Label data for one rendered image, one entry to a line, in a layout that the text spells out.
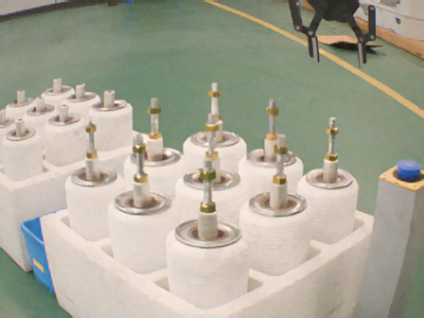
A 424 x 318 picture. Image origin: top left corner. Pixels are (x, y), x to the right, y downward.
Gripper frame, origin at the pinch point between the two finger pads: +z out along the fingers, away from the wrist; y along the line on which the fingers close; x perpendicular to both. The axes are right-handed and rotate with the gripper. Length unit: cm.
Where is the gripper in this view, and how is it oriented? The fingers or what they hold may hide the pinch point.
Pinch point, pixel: (339, 55)
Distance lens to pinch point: 89.2
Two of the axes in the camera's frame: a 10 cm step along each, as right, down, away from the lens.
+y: -9.7, -0.4, 2.2
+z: 0.4, 9.3, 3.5
